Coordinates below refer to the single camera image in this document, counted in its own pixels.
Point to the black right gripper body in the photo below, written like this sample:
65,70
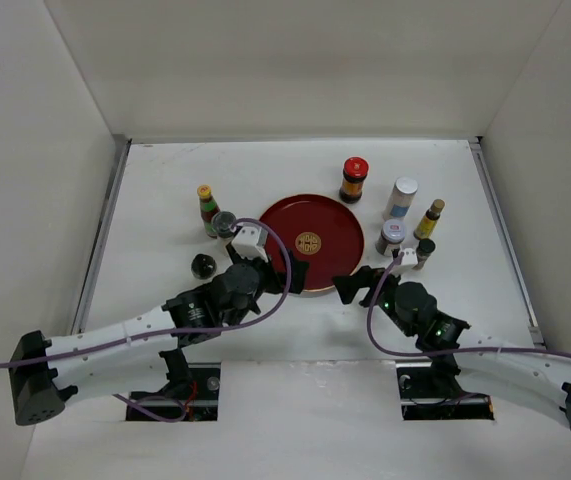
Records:
387,304

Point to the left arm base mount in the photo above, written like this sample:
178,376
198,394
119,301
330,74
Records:
190,393

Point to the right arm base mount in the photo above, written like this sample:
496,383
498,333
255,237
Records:
429,395

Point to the yellow label oil bottle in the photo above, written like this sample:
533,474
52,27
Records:
427,224

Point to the small dark pepper bottle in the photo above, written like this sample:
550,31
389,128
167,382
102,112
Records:
425,248

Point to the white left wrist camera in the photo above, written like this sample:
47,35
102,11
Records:
249,242

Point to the white tall canister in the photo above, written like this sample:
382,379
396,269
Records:
401,198

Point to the red lid sauce jar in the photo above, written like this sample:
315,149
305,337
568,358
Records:
355,171

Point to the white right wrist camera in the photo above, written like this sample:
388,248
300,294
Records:
404,262

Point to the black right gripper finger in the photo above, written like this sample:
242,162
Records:
348,286
371,277

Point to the grey lid spice jar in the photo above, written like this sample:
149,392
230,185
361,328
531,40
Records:
392,235

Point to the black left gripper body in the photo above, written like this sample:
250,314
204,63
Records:
270,281

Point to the red round tray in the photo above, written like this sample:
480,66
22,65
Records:
320,231

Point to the green label sauce bottle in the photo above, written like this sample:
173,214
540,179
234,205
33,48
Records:
208,208

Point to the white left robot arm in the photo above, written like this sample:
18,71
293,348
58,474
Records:
144,354

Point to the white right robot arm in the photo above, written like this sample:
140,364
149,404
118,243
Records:
536,379

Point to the glass shaker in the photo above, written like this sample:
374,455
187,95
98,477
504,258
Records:
223,224
203,266

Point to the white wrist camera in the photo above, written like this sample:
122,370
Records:
249,242
404,262

